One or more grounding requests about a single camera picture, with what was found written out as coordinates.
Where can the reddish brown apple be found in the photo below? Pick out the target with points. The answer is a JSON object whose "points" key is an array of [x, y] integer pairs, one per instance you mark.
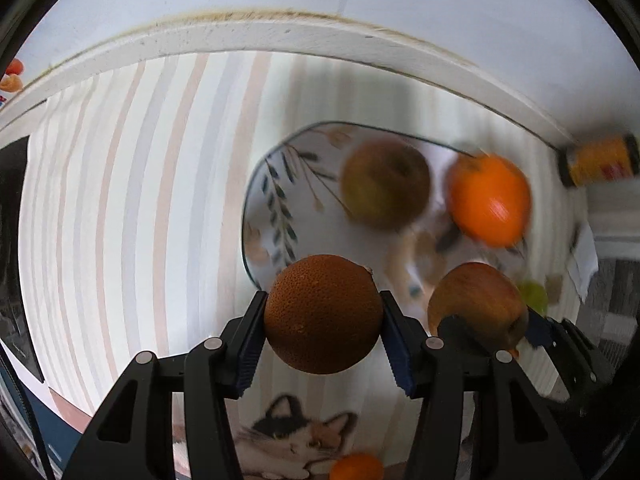
{"points": [[480, 295]]}

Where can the striped mat with cat print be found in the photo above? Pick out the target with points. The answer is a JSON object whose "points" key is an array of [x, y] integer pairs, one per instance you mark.
{"points": [[125, 210]]}

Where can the greenish brown apple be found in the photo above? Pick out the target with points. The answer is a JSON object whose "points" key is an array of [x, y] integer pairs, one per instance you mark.
{"points": [[385, 185]]}

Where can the green apple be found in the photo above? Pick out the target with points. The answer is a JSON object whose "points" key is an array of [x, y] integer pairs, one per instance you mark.
{"points": [[532, 294]]}

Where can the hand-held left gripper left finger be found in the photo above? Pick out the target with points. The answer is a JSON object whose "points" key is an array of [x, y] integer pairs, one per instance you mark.
{"points": [[250, 355]]}

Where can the blue cabinet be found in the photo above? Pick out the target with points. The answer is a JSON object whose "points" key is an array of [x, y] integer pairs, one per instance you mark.
{"points": [[60, 440]]}

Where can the dark orange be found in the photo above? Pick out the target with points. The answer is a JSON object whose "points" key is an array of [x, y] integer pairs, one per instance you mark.
{"points": [[322, 315]]}

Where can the leaf pattern ceramic plate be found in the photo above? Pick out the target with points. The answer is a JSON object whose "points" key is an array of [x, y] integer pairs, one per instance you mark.
{"points": [[280, 200]]}

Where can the white crumpled paper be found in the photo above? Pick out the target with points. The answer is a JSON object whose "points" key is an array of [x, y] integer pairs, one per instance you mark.
{"points": [[585, 260]]}

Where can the colourful wall sticker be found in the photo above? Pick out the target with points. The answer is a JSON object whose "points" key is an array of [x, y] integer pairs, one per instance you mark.
{"points": [[12, 75]]}

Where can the orange tangerine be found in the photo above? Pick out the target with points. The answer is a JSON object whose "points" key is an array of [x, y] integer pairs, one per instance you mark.
{"points": [[356, 469]]}

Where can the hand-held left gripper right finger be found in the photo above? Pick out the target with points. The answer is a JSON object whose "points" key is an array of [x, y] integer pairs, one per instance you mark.
{"points": [[400, 355]]}

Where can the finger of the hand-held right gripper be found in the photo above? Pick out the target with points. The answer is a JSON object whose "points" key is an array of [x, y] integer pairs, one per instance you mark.
{"points": [[452, 327], [539, 327]]}

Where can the soy sauce bottle yellow label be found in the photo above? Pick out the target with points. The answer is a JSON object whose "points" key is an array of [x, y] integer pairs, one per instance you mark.
{"points": [[600, 160]]}

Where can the large orange persimmon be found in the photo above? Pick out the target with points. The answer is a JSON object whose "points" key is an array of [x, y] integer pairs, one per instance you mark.
{"points": [[487, 200]]}

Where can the black gas stove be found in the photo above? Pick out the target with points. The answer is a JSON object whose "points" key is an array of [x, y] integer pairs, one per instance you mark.
{"points": [[12, 210]]}

